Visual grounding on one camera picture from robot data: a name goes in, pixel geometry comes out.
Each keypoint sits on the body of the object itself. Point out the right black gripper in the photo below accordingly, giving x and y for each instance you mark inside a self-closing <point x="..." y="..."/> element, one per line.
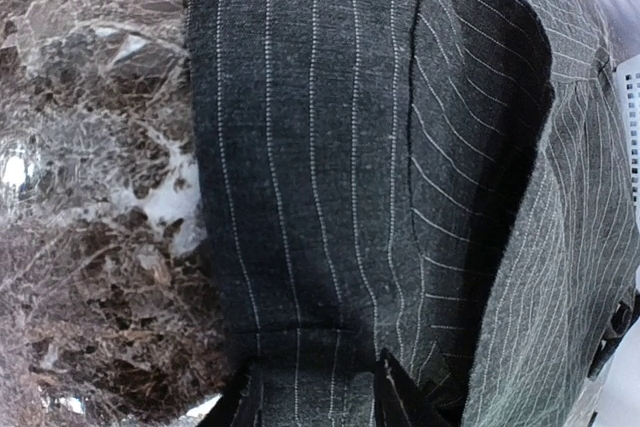
<point x="622" y="320"/>

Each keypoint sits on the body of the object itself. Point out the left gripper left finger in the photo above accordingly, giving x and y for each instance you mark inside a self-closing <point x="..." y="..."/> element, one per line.
<point x="240" y="404"/>

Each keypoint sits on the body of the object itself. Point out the white plastic laundry basket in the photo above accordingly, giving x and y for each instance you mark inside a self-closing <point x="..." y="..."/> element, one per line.
<point x="627" y="81"/>

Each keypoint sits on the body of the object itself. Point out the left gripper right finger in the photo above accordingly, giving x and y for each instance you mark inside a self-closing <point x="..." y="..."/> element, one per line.
<point x="398" y="400"/>

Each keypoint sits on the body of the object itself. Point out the black pinstriped long sleeve shirt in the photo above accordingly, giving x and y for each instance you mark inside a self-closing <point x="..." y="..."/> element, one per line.
<point x="445" y="179"/>

